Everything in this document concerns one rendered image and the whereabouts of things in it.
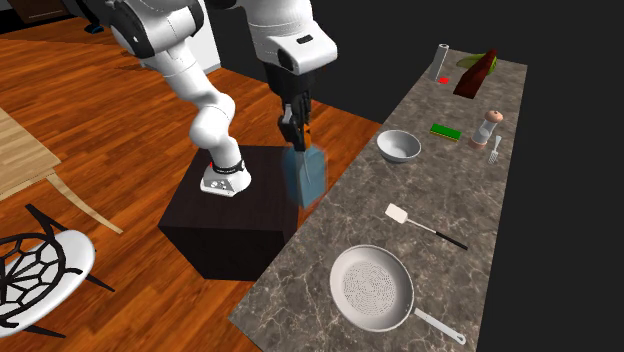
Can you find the pepper mill with wooden top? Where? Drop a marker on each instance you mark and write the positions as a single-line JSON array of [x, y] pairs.
[[485, 130]]

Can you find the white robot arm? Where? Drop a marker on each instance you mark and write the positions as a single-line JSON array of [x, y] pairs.
[[209, 102]]

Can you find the light wooden table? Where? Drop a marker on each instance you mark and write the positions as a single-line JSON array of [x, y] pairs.
[[22, 156]]

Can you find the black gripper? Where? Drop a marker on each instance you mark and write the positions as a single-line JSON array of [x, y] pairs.
[[290, 88]]

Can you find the green and yellow sponge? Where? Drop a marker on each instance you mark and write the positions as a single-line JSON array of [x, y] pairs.
[[445, 131]]

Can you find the white chair with black frame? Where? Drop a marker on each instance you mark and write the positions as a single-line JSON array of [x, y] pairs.
[[73, 253]]

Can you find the grey paper towel roll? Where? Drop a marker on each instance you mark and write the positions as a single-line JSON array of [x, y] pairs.
[[438, 61]]

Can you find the grey bowl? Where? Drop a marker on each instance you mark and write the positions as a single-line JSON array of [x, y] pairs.
[[398, 146]]

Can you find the green plate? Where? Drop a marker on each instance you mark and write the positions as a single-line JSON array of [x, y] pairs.
[[469, 61]]

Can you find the white frying pan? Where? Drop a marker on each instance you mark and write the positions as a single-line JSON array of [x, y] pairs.
[[373, 287]]

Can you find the white cabinet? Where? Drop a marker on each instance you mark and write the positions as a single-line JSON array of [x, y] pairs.
[[207, 48]]

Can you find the dark wooden cabinet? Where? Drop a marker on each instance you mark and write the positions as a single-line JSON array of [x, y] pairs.
[[41, 10]]

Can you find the dark robot stand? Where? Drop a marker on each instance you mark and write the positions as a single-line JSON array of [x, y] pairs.
[[229, 229]]

